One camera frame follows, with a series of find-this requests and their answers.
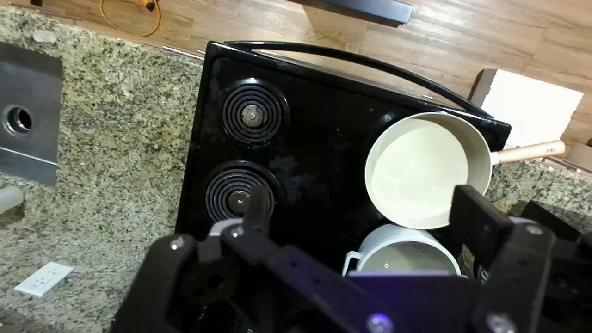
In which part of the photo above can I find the white pot with handles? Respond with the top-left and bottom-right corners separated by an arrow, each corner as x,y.
343,224 -> 461,275

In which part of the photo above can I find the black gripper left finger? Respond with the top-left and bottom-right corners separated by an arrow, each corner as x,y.
111,192 -> 396,333

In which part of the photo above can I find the yellow cable on floor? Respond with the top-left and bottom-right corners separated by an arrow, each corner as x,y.
98,0 -> 165,39

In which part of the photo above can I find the cream frying pan wooden handle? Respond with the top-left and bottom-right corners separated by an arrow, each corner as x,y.
365,111 -> 566,229

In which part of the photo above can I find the black electric stove top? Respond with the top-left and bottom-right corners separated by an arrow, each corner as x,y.
176,40 -> 511,270

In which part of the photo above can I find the white cardboard box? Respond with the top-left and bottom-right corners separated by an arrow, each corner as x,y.
470,68 -> 583,148

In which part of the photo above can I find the stainless steel sink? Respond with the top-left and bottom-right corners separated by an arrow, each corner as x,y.
0,42 -> 63,185

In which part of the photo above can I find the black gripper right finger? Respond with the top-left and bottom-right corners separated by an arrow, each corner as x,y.
450,185 -> 592,333

